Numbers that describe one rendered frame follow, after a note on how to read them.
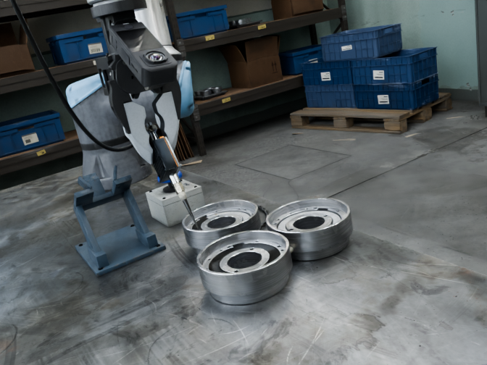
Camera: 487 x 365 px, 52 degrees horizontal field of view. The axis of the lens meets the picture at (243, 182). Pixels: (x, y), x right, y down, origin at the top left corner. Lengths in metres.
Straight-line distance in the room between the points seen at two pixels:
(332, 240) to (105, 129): 0.61
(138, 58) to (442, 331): 0.43
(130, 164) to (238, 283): 0.60
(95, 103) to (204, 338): 0.66
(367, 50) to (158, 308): 3.93
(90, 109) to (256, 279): 0.64
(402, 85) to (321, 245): 3.68
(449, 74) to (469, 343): 4.65
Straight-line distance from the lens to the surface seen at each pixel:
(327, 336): 0.48
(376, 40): 4.33
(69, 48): 4.14
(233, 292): 0.53
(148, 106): 1.05
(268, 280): 0.53
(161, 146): 0.68
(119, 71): 0.66
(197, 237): 0.65
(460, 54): 4.96
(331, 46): 4.60
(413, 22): 5.22
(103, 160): 1.08
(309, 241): 0.59
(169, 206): 0.78
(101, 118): 1.06
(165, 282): 0.63
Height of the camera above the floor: 1.08
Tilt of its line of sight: 18 degrees down
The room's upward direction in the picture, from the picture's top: 11 degrees counter-clockwise
